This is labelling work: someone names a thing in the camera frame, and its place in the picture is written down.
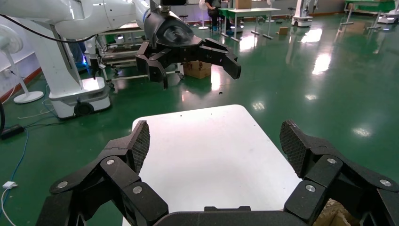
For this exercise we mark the cardboard box with tape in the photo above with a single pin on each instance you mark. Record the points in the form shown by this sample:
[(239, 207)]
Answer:
[(198, 70)]

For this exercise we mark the brown cardboard box with dividers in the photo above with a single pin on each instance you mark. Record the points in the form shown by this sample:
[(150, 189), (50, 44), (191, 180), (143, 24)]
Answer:
[(330, 215)]

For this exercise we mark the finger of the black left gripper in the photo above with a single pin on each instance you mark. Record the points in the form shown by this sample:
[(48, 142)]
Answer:
[(224, 57), (154, 67)]

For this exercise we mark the green top table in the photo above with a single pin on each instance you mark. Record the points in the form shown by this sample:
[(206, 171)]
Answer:
[(249, 10), (367, 2)]

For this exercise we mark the seated person dark clothes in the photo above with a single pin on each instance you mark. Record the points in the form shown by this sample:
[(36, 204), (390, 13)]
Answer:
[(213, 9)]

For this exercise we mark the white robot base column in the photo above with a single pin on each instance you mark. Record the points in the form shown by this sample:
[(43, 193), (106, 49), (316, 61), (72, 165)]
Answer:
[(62, 71)]

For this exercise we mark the metal wheeled cart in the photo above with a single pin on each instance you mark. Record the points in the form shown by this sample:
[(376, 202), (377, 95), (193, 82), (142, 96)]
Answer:
[(121, 59)]

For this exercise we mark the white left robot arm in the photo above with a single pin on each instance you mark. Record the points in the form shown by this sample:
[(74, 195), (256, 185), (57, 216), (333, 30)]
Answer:
[(93, 18)]

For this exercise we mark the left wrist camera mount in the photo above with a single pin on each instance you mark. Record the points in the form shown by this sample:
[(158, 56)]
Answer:
[(173, 2)]

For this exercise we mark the small flat cardboard box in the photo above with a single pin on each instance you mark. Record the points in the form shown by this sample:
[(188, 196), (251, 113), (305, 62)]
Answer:
[(283, 30)]

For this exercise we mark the white plug adapter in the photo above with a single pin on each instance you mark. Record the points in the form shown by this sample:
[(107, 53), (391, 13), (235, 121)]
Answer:
[(9, 185)]

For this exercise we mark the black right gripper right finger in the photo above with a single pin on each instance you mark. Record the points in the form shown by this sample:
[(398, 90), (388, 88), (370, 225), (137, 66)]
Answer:
[(324, 168)]

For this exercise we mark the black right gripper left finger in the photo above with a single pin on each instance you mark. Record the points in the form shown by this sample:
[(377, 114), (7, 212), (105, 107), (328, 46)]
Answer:
[(118, 168)]

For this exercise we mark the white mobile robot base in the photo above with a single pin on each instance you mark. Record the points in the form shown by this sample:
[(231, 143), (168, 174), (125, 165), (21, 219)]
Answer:
[(389, 18), (301, 19)]

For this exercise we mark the plain brown cardboard box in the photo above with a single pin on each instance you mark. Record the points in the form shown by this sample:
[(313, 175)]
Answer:
[(243, 3)]

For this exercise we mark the white pedestal fan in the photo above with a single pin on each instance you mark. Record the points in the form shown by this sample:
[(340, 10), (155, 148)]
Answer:
[(203, 28), (29, 97)]

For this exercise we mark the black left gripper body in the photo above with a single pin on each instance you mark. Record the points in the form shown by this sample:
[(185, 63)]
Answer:
[(174, 34)]

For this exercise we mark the black power strip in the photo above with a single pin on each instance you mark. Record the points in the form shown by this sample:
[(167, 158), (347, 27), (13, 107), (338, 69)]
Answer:
[(12, 131)]

